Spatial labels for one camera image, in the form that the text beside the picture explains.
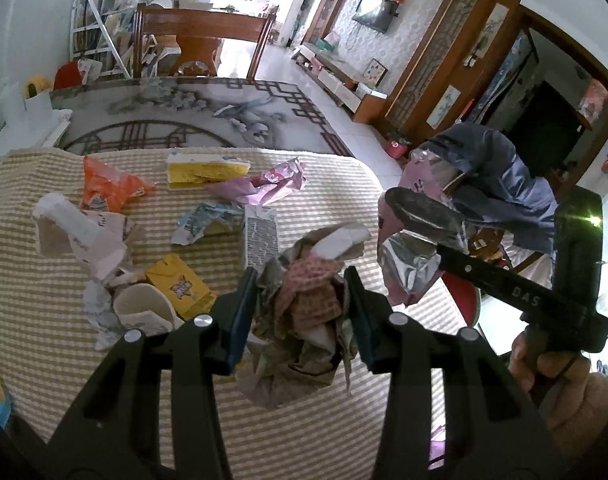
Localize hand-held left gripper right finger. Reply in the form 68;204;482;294
344;266;569;480

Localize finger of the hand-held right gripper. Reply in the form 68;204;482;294
386;187;608;353

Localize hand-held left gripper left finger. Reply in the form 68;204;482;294
44;267;259;480

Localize brown paper wad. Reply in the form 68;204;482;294
236;225;373;409

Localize white carton with black print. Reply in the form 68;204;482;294
241;205;279;272

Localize pink silver foil bag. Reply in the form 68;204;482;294
376;147;470;307

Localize orange plastic wrapper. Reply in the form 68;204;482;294
79;156;157;213

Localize person's right hand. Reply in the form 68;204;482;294
508;327;592;411

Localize red stool with green rim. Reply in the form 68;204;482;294
443;274;482;327

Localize yellow snack box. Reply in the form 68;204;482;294
145;253;217;321

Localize blue white wrapper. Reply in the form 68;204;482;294
171;201;245;247

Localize white paper cup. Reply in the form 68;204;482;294
113;282;185;337

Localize crumpled pink wrapper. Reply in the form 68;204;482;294
204;157;307;207

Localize crumpled white wrapper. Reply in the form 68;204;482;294
81;280;131;352

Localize yellow packet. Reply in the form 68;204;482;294
166;152;252;191

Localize red bucket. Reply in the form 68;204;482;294
386;135;410;161

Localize white pink paper bag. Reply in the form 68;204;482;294
32;192;141;284

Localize beige checked tablecloth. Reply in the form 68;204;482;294
0;147;480;480

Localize grey patterned rug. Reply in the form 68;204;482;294
51;77;355;157

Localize framed picture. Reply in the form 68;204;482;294
366;59;389;86

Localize wooden partition screen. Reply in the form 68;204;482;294
384;0;525;142

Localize white wooden tv cabinet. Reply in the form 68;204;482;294
291;42;391;124

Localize white box with yellow item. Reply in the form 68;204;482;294
0;74;73;157

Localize wooden chair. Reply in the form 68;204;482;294
133;2;277;81

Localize red plastic stool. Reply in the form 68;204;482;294
53;61;86;91

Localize white metal rack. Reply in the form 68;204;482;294
70;0;141;74

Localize wall television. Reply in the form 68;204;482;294
352;0;401;34

